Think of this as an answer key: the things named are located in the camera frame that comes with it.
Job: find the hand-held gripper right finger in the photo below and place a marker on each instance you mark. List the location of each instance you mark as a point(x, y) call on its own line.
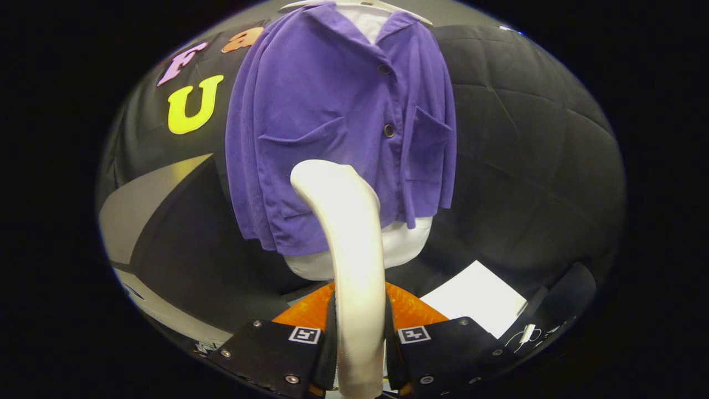
point(454, 352)

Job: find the black backdrop cloth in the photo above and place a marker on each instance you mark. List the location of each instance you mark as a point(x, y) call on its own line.
point(526, 138)

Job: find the white clothes hanger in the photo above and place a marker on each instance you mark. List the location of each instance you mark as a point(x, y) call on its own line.
point(410, 14)

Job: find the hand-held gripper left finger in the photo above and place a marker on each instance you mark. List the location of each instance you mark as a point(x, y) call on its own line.
point(271, 354)

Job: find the white garment steamer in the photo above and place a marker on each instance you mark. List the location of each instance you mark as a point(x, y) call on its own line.
point(354, 266)

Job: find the white shirt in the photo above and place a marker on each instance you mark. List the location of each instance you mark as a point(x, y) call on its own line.
point(407, 244)

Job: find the white paper sheet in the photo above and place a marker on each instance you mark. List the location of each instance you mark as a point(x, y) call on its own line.
point(476, 299)

